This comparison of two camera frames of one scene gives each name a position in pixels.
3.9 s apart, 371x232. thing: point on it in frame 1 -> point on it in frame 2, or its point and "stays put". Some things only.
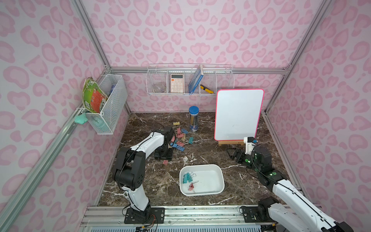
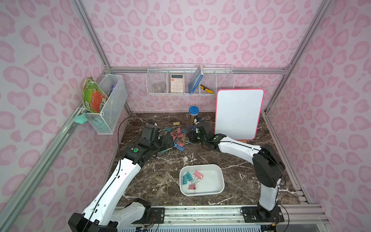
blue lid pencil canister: [193, 111] stays put
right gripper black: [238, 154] -> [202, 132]
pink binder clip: [191, 187] stays put
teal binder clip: [187, 177] stays put
